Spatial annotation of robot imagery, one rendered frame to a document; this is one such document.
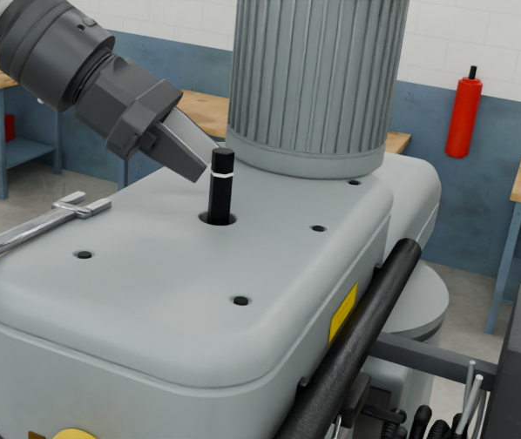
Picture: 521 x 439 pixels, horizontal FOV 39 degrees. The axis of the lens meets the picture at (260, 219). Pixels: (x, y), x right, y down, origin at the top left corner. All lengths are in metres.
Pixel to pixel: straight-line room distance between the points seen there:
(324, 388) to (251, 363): 0.12
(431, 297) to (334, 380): 0.72
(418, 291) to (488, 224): 3.77
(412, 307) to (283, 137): 0.56
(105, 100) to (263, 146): 0.25
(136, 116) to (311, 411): 0.29
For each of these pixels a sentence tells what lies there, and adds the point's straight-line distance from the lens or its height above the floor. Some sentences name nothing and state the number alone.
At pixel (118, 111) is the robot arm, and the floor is 2.00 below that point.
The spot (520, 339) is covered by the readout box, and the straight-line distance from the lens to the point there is 0.95.
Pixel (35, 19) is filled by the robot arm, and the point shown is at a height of 2.06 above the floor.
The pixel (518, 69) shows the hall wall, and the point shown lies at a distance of 4.87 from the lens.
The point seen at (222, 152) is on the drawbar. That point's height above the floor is 1.96.
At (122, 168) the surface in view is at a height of 0.47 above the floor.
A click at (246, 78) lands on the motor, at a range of 0.85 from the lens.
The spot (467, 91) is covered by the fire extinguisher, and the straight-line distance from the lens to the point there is 4.77.
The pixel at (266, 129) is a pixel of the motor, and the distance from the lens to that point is 0.84.
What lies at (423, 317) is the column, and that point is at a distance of 1.29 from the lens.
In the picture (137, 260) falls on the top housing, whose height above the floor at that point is 1.89.
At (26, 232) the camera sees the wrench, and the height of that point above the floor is 1.90.
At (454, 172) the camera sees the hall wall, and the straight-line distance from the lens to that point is 5.05.
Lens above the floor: 2.17
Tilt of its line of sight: 23 degrees down
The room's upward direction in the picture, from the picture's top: 6 degrees clockwise
